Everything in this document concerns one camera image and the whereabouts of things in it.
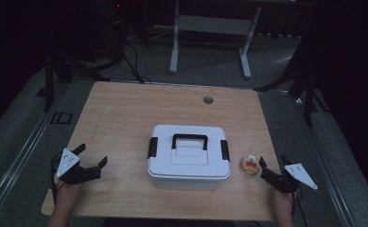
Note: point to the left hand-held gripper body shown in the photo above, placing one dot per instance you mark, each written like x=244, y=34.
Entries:
x=67, y=161

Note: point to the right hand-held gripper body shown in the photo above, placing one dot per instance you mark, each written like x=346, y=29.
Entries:
x=298, y=173

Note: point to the white plastic storage box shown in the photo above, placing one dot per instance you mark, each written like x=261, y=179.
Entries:
x=184, y=184

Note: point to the person's left hand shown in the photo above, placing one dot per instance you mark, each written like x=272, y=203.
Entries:
x=67, y=195

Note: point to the person's right hand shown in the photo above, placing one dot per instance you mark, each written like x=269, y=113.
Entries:
x=283, y=203

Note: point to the black metal stand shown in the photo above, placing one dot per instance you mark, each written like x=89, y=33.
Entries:
x=49, y=82
x=307, y=94

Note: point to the grey table grommet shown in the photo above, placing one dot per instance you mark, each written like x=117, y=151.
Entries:
x=208, y=100

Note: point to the dark equipment rack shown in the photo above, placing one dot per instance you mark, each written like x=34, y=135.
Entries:
x=117, y=28

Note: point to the white metal desk frame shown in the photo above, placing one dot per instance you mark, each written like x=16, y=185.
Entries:
x=214, y=24

